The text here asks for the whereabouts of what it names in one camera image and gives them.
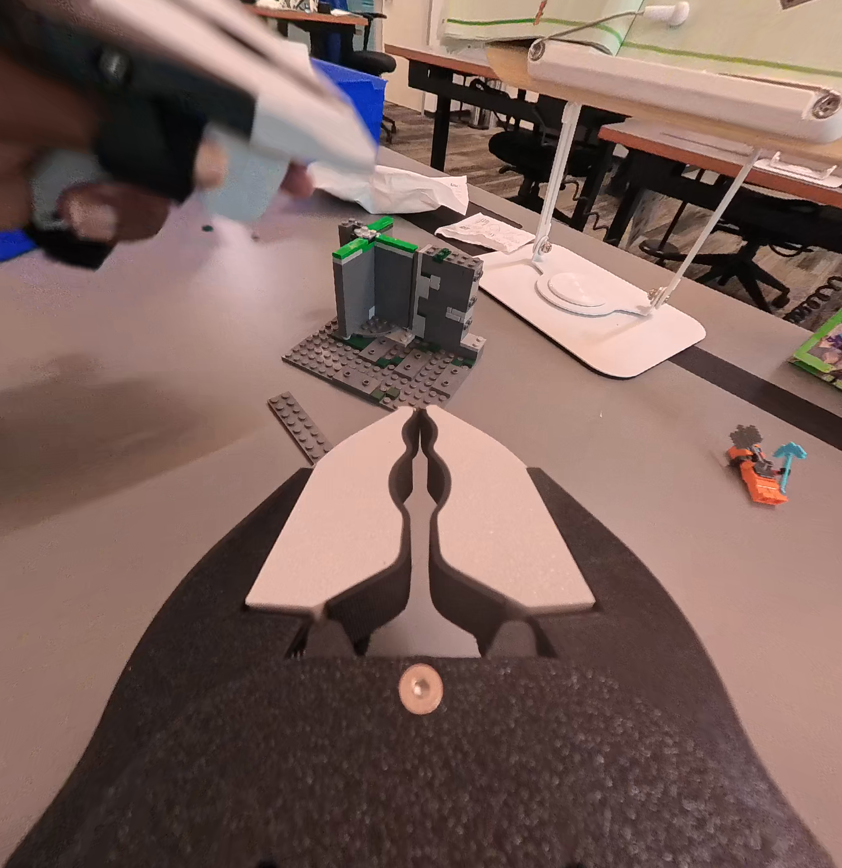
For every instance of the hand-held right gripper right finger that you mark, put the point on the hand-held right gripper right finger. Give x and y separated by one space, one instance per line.
509 529

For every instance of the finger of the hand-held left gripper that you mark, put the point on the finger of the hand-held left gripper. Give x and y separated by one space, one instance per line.
278 47
292 115

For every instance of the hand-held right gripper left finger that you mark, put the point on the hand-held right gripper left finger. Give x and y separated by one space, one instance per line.
339 529

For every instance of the long grey brick plate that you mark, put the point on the long grey brick plate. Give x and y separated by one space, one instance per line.
299 424

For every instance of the grey green brick model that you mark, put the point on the grey green brick model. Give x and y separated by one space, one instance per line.
394 298

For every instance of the grey desk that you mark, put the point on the grey desk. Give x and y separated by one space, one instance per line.
122 508

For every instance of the person's left hand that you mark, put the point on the person's left hand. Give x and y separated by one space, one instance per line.
27 122

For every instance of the wooden top table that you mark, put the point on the wooden top table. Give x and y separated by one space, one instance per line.
434 64
312 17
665 146

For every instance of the blue plastic bin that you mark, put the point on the blue plastic bin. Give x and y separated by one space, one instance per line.
7 247
360 102

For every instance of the black office chair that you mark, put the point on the black office chair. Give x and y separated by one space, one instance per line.
529 149
367 64
733 258

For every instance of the crumpled white paper bag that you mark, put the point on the crumpled white paper bag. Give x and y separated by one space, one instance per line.
394 190

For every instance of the white book stand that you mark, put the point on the white book stand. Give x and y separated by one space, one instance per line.
597 332

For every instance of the small white paper packet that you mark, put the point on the small white paper packet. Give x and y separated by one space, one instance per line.
489 234

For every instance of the orange brick minifigure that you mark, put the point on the orange brick minifigure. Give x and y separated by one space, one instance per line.
760 475

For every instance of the green brick set box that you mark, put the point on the green brick set box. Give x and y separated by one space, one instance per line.
831 352

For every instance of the green instruction booklet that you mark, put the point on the green instruction booklet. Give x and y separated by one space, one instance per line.
699 34

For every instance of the clear acrylic stand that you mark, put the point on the clear acrylic stand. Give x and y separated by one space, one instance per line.
801 173

